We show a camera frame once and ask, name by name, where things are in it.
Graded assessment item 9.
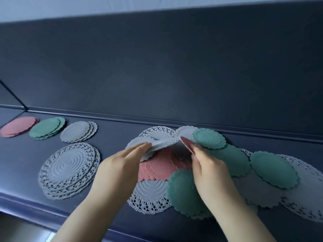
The person's left hand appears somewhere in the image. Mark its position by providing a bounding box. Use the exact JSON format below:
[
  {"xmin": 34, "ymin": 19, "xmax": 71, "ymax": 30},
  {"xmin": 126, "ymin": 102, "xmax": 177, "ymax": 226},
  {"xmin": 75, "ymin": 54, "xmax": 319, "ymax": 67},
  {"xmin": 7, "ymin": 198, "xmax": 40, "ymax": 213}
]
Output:
[{"xmin": 89, "ymin": 142, "xmax": 152, "ymax": 202}]

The person's right hand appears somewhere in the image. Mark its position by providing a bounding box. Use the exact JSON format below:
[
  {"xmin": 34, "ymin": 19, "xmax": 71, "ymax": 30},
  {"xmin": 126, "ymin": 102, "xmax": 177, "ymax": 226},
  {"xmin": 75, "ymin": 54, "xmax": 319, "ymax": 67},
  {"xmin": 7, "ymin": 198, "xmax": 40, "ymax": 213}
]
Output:
[{"xmin": 188, "ymin": 143, "xmax": 243, "ymax": 212}]

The mixed pile of coasters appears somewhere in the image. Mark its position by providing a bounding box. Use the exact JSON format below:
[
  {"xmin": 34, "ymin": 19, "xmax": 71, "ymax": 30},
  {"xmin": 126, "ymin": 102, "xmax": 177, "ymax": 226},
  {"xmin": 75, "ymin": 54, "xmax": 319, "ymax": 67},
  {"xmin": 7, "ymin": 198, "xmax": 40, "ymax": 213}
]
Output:
[{"xmin": 127, "ymin": 125, "xmax": 323, "ymax": 223}]

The person's left forearm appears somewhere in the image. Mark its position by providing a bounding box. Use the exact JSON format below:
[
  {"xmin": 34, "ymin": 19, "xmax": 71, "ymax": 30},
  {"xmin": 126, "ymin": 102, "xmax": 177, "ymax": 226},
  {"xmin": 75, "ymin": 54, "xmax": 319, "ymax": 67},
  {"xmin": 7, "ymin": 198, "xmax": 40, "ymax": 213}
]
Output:
[{"xmin": 51, "ymin": 191, "xmax": 132, "ymax": 242}]

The black slotted shelf upright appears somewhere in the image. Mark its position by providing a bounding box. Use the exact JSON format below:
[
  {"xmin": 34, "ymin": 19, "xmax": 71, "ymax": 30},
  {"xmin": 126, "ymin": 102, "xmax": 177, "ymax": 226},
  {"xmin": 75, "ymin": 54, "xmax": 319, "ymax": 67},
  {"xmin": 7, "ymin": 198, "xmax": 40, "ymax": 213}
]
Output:
[{"xmin": 0, "ymin": 79, "xmax": 29, "ymax": 111}]

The clear shelf edge rail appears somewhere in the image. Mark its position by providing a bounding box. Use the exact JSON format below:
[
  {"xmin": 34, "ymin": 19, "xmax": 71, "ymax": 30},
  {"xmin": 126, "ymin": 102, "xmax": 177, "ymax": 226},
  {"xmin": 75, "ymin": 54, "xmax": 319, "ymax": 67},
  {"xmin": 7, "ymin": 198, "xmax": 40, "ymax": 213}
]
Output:
[{"xmin": 0, "ymin": 191, "xmax": 121, "ymax": 242}]

